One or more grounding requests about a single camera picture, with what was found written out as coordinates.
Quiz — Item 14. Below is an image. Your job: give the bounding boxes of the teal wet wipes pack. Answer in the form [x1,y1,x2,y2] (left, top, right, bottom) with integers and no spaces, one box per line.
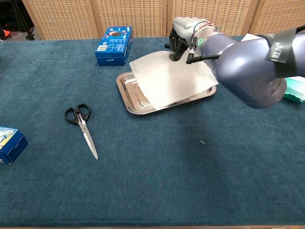
[282,76,305,104]

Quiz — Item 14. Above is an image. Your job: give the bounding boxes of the white paper sheet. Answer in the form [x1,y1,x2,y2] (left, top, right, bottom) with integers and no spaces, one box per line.
[129,50,219,112]

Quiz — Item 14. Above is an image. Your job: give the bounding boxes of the black tripod stand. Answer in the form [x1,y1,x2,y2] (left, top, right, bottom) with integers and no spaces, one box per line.
[9,0,35,41]

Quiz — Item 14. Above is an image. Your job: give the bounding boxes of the dark teal table cloth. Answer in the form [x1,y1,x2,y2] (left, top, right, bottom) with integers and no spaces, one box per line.
[0,35,305,227]

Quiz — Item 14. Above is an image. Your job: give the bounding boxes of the wicker folding screen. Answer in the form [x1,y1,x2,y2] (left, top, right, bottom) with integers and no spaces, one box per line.
[21,0,305,41]

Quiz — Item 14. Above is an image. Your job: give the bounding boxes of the blue Oreo cookie box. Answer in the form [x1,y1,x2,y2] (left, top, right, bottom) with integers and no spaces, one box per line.
[95,26,133,66]

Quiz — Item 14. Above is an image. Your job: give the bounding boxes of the silver-white metal tray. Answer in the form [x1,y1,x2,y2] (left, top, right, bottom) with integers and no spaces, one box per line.
[116,71,217,115]

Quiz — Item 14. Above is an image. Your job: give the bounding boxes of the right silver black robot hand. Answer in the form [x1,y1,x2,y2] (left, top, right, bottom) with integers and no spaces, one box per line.
[165,16,216,62]

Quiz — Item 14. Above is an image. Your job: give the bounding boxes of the black handled scissors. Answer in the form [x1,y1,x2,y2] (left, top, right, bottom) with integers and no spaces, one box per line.
[64,103,99,160]

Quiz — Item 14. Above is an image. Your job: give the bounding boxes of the long colourful cookie box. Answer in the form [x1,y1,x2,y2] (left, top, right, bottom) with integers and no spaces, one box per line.
[0,126,29,165]

